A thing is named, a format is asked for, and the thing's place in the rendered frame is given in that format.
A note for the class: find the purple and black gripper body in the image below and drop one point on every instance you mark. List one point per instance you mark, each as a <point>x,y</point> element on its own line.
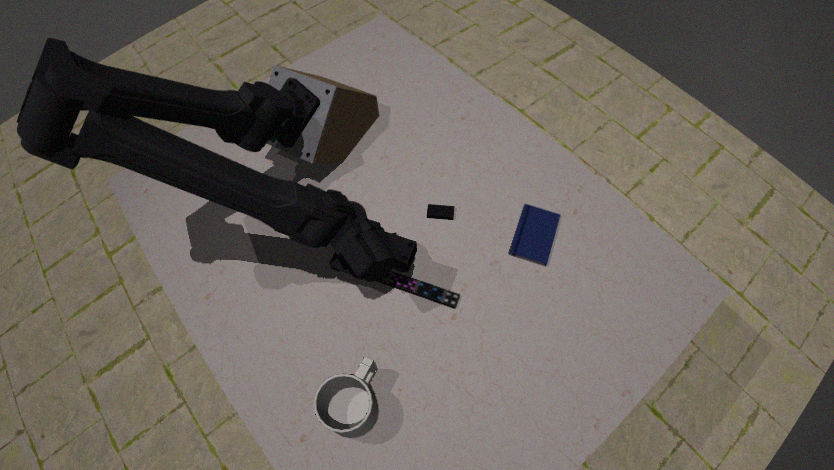
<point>338,263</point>

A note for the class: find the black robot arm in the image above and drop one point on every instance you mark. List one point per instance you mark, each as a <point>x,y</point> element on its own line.
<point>307,214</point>

